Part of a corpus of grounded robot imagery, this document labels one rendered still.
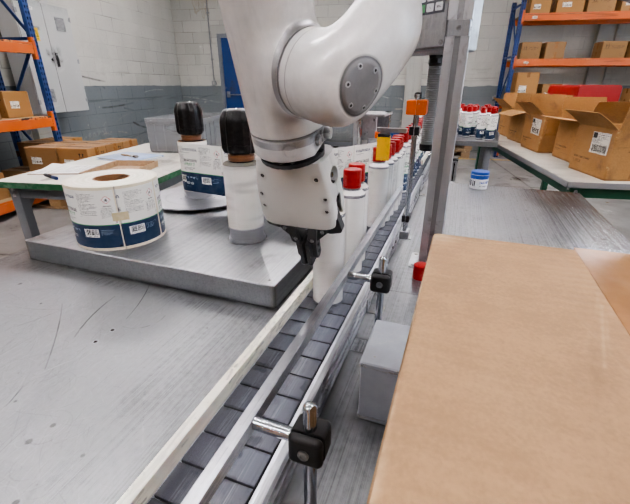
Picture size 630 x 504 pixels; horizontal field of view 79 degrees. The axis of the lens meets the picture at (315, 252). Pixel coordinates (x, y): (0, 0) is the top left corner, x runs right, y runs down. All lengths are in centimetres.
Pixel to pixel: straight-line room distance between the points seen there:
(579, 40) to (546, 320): 890
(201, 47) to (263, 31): 891
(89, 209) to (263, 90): 65
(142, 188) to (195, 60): 843
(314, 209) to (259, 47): 19
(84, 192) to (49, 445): 53
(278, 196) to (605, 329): 35
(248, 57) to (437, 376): 31
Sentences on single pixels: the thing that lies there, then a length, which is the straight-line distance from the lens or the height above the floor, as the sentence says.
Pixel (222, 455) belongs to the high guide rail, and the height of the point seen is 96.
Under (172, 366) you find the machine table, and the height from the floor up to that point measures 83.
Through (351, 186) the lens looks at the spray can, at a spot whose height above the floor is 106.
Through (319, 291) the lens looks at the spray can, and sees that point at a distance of 64.
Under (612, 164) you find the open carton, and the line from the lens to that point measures 244.
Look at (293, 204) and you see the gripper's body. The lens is 47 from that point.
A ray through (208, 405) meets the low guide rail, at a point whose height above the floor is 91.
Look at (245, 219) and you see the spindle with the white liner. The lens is 89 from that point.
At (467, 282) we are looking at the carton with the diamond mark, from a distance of 24.
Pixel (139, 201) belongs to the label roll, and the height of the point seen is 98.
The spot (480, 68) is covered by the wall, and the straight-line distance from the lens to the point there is 860.
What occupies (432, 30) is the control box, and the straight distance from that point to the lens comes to 89.
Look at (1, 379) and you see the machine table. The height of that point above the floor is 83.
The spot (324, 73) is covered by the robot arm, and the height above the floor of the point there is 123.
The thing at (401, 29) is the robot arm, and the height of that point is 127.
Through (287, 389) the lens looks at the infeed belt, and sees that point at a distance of 50.
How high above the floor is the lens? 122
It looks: 24 degrees down
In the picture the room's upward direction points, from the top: straight up
